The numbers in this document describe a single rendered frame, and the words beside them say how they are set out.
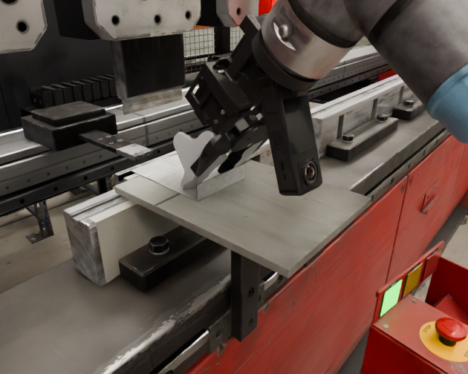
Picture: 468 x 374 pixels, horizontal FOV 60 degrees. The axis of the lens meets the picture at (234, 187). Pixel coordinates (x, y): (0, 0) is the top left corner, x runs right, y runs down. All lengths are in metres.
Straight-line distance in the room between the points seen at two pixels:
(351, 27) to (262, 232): 0.21
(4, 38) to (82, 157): 0.42
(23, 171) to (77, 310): 0.30
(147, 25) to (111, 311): 0.34
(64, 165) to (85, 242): 0.27
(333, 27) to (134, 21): 0.23
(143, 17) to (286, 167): 0.23
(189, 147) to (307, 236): 0.16
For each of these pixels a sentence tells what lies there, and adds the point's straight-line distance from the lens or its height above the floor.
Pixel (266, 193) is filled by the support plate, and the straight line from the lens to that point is 0.50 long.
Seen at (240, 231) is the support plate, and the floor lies 1.00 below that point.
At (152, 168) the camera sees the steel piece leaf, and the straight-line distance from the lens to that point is 0.57.
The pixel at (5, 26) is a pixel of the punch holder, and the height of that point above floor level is 1.20.
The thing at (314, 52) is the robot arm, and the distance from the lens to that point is 0.35.
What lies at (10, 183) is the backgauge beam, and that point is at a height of 0.94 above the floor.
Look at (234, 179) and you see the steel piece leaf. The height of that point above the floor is 1.01.
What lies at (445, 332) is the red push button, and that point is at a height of 0.81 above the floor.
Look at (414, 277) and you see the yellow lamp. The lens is 0.72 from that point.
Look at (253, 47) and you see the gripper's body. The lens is 0.38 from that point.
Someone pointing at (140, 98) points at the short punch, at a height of 1.10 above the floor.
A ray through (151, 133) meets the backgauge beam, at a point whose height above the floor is 0.94.
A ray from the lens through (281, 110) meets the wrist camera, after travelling 0.39.
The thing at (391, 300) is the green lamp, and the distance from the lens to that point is 0.67.
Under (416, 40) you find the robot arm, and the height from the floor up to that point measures 1.19.
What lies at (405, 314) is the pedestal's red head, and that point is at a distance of 0.70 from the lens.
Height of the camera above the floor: 1.23
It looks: 26 degrees down
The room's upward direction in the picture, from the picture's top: straight up
